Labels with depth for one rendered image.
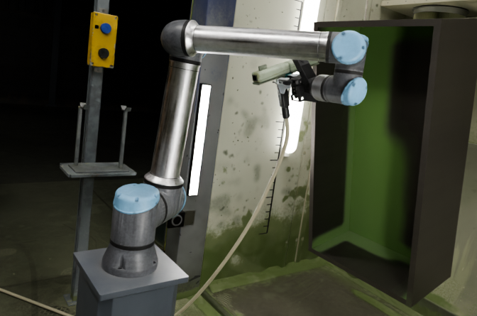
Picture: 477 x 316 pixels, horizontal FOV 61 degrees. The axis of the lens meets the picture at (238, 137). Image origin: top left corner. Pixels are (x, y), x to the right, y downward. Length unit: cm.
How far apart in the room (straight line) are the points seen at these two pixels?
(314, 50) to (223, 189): 142
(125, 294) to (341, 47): 98
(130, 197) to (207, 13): 119
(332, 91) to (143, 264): 84
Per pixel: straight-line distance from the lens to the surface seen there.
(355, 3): 305
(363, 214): 246
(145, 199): 138
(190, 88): 148
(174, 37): 133
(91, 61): 214
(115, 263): 146
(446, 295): 288
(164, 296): 149
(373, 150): 230
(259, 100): 247
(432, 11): 311
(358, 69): 134
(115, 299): 141
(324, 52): 121
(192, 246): 248
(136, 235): 141
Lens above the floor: 133
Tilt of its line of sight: 8 degrees down
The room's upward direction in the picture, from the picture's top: 8 degrees clockwise
